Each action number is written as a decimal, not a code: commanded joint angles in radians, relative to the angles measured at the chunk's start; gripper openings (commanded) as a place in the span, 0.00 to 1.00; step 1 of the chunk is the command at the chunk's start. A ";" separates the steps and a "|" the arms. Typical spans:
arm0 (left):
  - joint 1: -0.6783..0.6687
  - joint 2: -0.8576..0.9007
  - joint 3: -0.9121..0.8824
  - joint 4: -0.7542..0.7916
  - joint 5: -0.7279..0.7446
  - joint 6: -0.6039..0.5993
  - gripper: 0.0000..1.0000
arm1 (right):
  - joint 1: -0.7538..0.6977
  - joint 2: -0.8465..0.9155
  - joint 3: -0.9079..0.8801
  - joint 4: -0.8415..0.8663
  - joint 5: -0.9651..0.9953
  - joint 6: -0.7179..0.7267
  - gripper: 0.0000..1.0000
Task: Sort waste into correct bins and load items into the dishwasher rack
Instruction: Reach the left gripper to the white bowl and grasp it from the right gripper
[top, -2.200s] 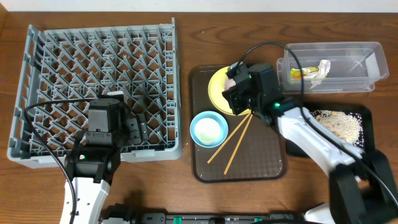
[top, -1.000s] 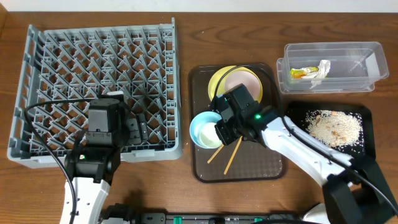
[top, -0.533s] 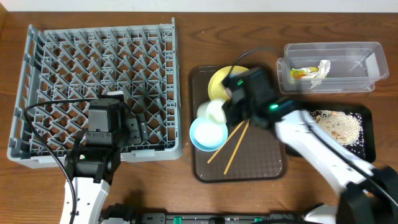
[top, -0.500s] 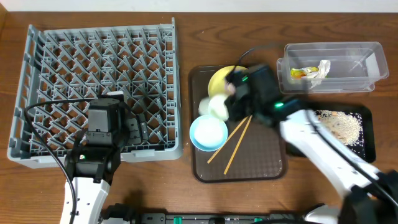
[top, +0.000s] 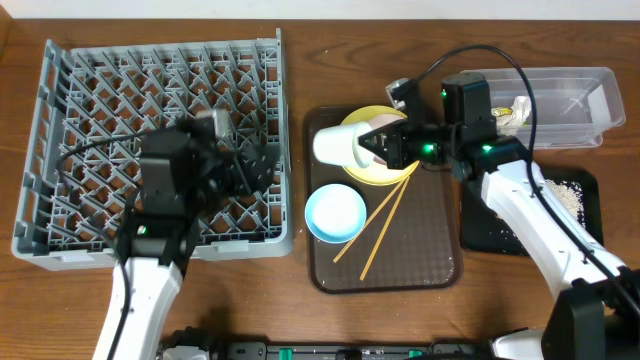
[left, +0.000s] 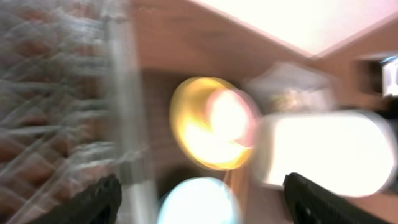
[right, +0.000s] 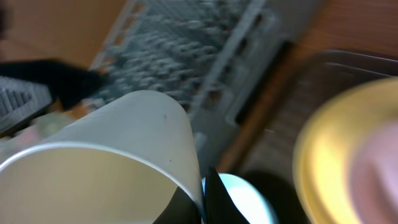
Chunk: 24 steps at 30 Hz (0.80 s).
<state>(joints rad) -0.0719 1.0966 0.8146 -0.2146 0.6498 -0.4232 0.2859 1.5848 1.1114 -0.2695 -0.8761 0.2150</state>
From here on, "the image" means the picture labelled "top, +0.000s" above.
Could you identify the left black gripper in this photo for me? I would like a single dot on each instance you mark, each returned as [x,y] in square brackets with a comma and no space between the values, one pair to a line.
[242,167]

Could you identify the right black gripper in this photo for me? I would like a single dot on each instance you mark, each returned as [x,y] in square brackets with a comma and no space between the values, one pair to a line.
[395,146]

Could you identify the pink bowl with rice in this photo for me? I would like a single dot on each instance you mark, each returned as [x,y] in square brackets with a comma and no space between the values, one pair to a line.
[380,121]

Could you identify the white plastic cup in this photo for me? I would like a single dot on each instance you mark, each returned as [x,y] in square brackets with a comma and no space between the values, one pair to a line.
[339,146]

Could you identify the light blue bowl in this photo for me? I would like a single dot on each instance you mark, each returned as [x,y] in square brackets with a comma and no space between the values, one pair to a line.
[335,213]

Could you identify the green snack wrapper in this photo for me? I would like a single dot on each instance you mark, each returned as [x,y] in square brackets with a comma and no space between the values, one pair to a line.
[501,111]

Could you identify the white tissue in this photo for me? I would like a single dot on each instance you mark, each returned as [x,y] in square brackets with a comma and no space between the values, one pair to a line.
[522,108]

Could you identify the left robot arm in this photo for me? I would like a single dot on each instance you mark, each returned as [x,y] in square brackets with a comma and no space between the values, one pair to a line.
[185,176]

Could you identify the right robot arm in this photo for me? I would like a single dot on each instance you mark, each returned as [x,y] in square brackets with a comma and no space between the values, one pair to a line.
[596,311]

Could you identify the black waste tray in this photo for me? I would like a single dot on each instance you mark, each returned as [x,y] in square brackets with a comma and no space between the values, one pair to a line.
[483,231]

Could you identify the grey plastic dishwasher rack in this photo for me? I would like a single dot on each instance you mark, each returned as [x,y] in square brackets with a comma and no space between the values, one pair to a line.
[93,105]

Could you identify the clear plastic waste bin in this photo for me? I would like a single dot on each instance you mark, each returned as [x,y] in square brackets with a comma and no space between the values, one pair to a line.
[575,105]

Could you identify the yellow round plate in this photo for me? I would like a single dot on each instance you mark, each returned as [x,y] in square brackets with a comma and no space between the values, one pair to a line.
[376,174]

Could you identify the wooden chopstick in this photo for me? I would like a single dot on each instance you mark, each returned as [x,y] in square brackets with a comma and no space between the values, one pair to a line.
[369,220]
[384,230]

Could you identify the brown plastic serving tray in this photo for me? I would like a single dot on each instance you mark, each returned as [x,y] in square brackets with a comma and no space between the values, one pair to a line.
[420,249]

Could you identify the spilled rice pile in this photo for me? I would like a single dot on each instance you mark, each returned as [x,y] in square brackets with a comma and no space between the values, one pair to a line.
[570,194]

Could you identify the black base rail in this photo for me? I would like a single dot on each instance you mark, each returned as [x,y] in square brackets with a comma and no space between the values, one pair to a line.
[195,343]

